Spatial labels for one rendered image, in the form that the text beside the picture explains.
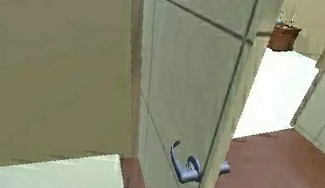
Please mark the pale grey room door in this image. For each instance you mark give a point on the pale grey room door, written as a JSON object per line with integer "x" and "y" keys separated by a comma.
{"x": 189, "y": 78}

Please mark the brown wooden side table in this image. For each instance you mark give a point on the brown wooden side table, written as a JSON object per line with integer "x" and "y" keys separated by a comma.
{"x": 282, "y": 37}

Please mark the small blue round vase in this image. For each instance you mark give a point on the small blue round vase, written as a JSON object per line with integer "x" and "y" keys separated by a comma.
{"x": 279, "y": 22}

